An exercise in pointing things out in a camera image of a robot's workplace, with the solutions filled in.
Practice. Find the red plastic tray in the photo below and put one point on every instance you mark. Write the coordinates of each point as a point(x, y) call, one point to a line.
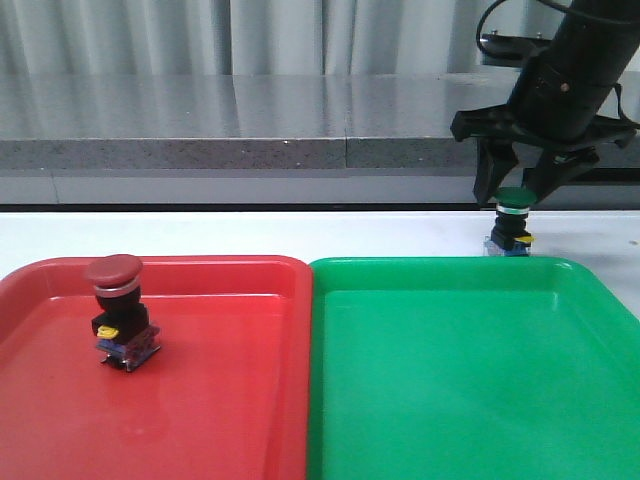
point(225, 397)

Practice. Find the grey curtain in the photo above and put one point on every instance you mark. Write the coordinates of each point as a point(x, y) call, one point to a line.
point(258, 37)

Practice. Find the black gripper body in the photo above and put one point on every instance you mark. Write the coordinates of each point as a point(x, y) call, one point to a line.
point(497, 122)

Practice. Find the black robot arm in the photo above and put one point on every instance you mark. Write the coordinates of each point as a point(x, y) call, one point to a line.
point(555, 102)

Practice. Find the red mushroom push button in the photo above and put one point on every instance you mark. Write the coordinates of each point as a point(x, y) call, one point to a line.
point(123, 330)

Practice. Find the grey granite counter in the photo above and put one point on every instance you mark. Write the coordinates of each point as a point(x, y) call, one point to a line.
point(248, 142)

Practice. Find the green mushroom push button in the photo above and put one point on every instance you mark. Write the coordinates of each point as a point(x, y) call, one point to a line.
point(509, 236)

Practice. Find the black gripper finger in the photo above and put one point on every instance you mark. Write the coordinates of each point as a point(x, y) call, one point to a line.
point(495, 159)
point(555, 169)

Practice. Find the green plastic tray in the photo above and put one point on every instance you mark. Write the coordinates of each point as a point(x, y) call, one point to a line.
point(471, 368)

